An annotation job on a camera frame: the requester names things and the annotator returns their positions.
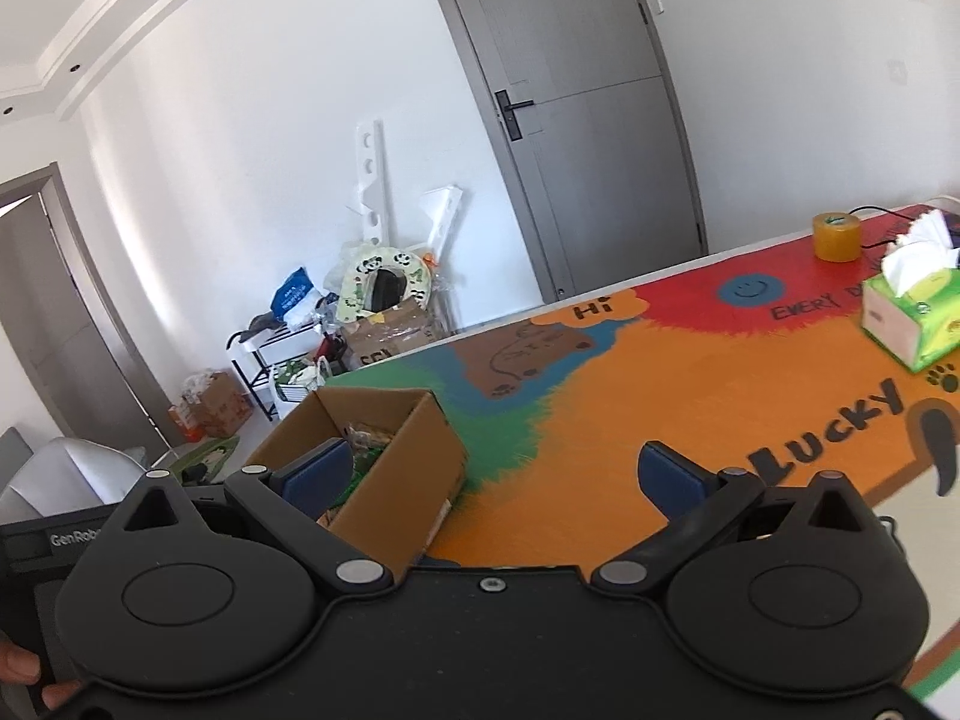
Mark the white blank wall plate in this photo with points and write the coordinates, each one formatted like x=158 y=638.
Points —
x=898 y=71

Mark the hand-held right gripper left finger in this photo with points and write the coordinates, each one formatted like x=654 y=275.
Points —
x=319 y=476

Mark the green printed box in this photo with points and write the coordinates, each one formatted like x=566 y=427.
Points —
x=210 y=454

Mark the panda print toilet seat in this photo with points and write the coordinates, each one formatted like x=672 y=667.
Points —
x=352 y=289

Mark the blue plastic bag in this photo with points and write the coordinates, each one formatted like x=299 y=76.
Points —
x=291 y=292

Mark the green tissue box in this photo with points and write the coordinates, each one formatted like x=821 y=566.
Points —
x=911 y=315

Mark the taped cardboard box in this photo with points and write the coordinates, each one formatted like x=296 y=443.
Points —
x=390 y=337

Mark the short white plastic rack part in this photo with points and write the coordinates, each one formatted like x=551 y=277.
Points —
x=442 y=217

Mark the grey side door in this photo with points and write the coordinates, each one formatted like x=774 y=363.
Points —
x=67 y=315

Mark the brown tape roll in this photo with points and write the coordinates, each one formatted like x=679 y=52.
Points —
x=836 y=240

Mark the golden pastry packet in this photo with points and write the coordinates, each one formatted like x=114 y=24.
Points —
x=367 y=436

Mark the person's left hand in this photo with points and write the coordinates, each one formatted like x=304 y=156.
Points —
x=15 y=664

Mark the tall white plastic rack part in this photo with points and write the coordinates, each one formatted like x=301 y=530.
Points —
x=373 y=187

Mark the black shoe rack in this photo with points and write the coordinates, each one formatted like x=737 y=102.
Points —
x=249 y=384

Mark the brown cardboard box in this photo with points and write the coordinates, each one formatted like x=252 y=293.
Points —
x=420 y=480

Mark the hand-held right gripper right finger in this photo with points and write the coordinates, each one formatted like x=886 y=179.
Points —
x=671 y=480

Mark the white chair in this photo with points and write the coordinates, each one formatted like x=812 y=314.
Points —
x=75 y=472

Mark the white tote bag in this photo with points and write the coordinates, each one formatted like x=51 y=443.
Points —
x=300 y=381

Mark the cardboard box with red print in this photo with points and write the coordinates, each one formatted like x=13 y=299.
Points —
x=225 y=405

